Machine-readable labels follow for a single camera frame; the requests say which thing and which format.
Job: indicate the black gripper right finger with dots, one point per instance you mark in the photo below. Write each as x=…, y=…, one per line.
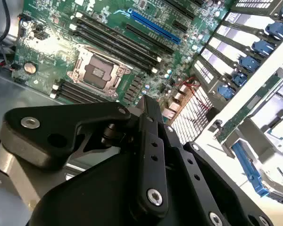
x=202, y=179

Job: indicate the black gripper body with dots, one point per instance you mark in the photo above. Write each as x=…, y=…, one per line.
x=96, y=193

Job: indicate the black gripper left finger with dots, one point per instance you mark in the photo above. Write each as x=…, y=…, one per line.
x=61, y=117

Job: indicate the Nvidia graphics card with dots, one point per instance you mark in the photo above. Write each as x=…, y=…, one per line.
x=252, y=103

